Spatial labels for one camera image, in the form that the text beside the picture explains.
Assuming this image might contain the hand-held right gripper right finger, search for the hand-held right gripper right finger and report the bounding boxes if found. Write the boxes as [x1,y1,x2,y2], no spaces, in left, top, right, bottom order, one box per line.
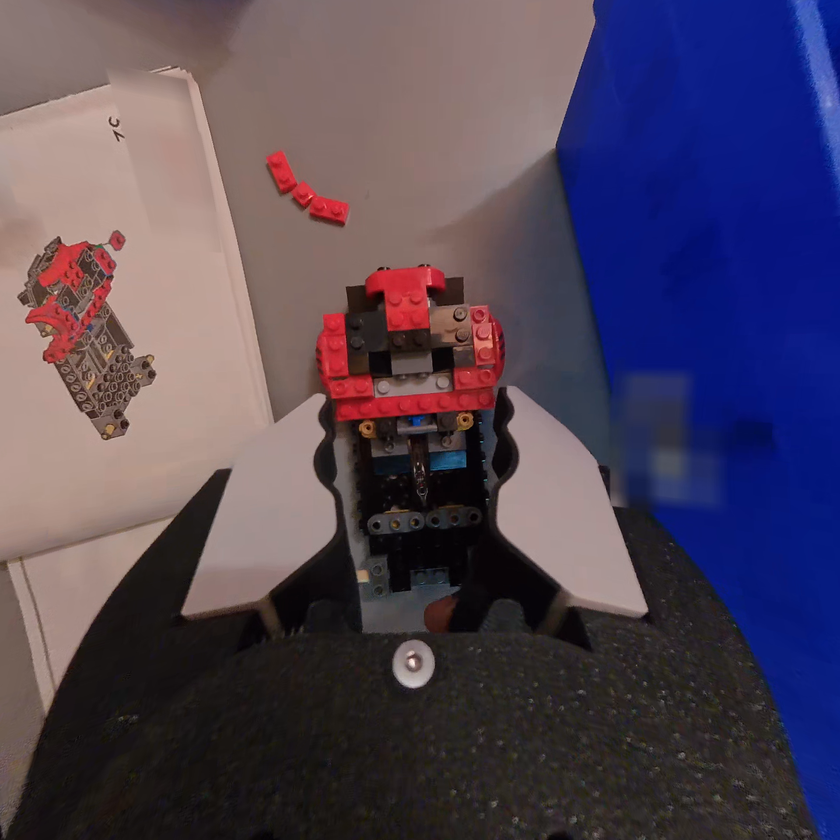
[467,386,651,652]

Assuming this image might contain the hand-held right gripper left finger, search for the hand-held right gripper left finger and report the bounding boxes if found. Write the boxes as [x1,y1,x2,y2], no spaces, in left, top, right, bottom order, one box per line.
[180,392,363,639]

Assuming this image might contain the red and black lego car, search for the red and black lego car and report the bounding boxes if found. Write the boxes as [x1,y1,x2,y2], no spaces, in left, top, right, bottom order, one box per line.
[315,262,509,634]

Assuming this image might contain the lego instruction booklet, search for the lego instruction booklet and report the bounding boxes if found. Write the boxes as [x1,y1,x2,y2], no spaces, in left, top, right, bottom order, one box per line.
[0,66,275,572]

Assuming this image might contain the white instruction sheet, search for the white instruction sheet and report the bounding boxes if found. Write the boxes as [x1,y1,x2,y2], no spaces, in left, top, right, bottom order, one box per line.
[7,517,175,713]

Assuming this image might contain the blue plastic bin with divider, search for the blue plastic bin with divider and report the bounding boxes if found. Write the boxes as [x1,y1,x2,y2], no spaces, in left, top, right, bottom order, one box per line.
[555,0,840,840]

